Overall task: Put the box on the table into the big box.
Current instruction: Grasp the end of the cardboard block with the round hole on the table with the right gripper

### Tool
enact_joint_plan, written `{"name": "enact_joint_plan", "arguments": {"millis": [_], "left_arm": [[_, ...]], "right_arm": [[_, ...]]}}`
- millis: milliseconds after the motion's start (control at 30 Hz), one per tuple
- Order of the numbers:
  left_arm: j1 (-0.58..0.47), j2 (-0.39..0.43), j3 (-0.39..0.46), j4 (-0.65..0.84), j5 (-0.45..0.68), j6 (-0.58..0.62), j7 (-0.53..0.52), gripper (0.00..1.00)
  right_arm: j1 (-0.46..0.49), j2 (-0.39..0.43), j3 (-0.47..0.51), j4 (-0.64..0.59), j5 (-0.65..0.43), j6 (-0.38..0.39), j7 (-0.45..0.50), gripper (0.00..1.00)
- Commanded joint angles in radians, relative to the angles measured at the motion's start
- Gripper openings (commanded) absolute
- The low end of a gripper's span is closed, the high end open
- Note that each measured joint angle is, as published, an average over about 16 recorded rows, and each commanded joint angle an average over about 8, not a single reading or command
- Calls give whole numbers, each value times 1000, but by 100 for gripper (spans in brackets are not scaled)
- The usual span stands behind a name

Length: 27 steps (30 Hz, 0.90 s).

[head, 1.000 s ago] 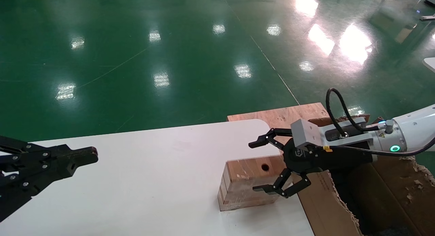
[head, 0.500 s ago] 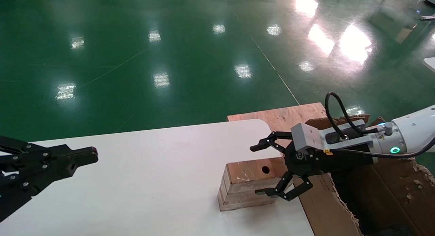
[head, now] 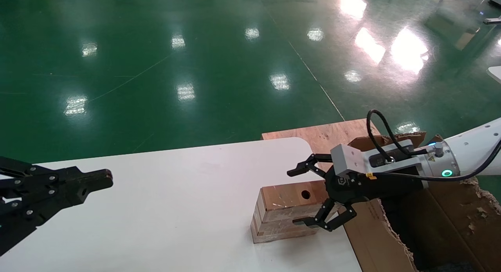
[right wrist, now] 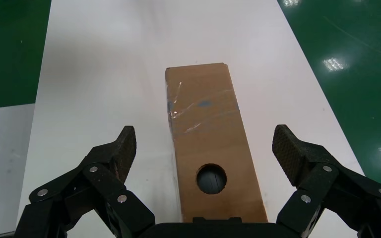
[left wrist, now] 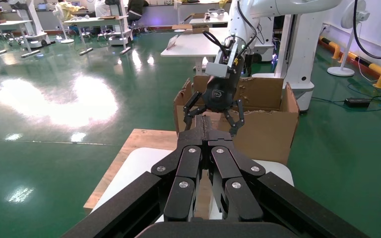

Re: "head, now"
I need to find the big brown cardboard box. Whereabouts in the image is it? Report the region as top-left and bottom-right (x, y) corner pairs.
(338, 131), (501, 272)

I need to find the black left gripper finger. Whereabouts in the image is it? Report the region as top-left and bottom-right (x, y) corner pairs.
(0, 156), (114, 198)
(0, 184), (114, 257)

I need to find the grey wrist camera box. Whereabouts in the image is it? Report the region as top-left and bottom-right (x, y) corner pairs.
(330, 139), (418, 177)

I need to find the black cable with yellow tag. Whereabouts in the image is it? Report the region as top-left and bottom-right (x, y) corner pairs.
(364, 141), (501, 183)

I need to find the small wooden box with hole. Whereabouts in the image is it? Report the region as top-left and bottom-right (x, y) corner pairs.
(250, 180), (342, 244)

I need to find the looped black cable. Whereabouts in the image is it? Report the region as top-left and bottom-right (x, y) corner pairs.
(367, 109), (429, 164)

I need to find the plywood board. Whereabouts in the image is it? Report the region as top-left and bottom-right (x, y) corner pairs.
(261, 119), (381, 183)

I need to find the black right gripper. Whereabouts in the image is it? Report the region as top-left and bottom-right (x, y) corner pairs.
(287, 153), (425, 232)

